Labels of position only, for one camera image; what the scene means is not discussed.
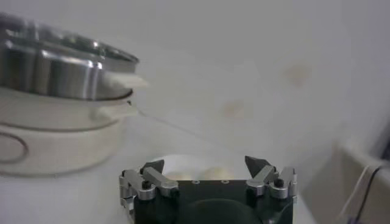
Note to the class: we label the white side table with sticker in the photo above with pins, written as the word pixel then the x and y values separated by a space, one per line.
pixel 335 182

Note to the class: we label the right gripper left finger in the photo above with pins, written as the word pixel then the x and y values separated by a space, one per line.
pixel 158 179

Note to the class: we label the cream electric cooker base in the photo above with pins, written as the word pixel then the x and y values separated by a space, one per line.
pixel 61 146

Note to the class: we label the stainless steel steamer basket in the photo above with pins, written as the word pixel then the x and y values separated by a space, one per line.
pixel 61 73

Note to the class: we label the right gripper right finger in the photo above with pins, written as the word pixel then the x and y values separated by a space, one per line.
pixel 262 178

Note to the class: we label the white round plate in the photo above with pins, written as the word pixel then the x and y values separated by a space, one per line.
pixel 182 162

